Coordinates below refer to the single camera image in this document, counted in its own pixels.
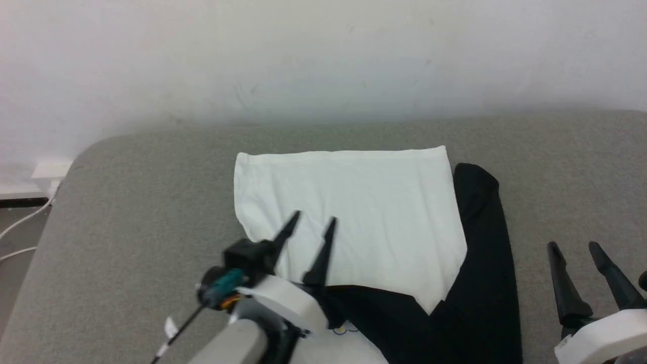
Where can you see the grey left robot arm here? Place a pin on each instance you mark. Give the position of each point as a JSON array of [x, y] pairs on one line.
[[237, 346]]

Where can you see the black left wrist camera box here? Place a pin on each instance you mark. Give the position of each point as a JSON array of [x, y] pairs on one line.
[[247, 255]]

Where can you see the black baseboard strip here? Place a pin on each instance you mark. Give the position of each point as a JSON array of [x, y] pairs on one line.
[[20, 202]]

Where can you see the black and white t-shirt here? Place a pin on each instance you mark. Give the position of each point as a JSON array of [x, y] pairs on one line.
[[354, 202]]

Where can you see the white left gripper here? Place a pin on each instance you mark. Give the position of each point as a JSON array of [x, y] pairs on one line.
[[288, 301]]

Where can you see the white wall socket box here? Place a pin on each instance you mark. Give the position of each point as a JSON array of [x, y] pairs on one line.
[[50, 173]]

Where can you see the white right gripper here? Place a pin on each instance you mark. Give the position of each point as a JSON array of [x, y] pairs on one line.
[[606, 336]]

